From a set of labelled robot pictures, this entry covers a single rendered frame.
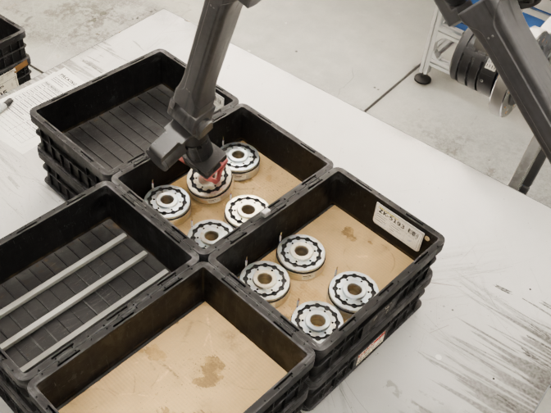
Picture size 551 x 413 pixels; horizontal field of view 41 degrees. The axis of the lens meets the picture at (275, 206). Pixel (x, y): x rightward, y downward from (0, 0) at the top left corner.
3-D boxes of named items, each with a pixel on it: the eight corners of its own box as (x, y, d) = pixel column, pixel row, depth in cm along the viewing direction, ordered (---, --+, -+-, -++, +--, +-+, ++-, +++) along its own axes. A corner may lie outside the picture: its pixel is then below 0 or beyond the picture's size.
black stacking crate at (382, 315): (330, 202, 172) (337, 166, 164) (434, 275, 159) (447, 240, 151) (204, 296, 151) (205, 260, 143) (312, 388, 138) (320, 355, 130)
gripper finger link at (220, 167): (213, 197, 162) (204, 174, 154) (191, 180, 165) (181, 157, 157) (234, 176, 164) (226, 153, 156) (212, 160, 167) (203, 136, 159)
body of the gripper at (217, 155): (207, 179, 155) (199, 159, 149) (175, 153, 159) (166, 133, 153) (229, 157, 157) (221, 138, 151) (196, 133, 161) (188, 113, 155)
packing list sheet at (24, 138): (60, 65, 220) (60, 64, 219) (115, 98, 211) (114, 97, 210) (-35, 116, 201) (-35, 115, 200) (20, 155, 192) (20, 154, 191)
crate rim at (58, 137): (161, 54, 192) (161, 46, 191) (242, 108, 179) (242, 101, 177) (27, 118, 171) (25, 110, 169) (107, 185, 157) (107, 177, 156)
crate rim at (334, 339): (335, 172, 166) (337, 164, 164) (446, 246, 152) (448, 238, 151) (203, 265, 144) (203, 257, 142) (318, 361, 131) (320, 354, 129)
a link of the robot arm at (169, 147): (213, 119, 141) (181, 90, 142) (170, 159, 137) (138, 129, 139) (213, 143, 152) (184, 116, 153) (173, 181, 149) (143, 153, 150)
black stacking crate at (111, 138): (162, 84, 199) (161, 48, 191) (239, 138, 186) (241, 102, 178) (35, 149, 178) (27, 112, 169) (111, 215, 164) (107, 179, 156)
